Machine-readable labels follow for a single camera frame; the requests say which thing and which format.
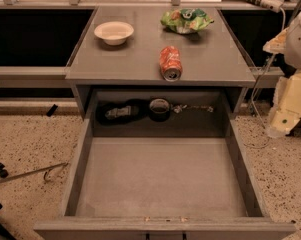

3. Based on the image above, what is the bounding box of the orange soda can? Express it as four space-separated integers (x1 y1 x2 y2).
159 46 183 82

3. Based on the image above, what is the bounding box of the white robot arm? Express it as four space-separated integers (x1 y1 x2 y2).
263 11 301 138

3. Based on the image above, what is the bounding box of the grey cabinet with top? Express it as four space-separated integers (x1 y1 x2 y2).
66 5 255 114

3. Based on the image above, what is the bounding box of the open grey top drawer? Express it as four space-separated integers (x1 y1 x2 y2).
34 89 295 240

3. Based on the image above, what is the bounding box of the black tape roll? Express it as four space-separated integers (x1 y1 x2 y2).
149 98 170 122

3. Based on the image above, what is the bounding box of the white paper bowl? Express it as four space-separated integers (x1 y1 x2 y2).
94 21 134 46

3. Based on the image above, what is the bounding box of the small black block on floor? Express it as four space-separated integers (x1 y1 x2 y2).
46 104 58 117

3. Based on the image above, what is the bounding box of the green chip bag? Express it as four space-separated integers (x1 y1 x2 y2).
160 8 214 35

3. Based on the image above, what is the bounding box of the thin metal rod on floor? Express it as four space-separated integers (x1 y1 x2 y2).
0 162 68 184

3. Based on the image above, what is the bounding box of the white cable on floor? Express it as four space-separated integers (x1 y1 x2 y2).
243 7 288 150

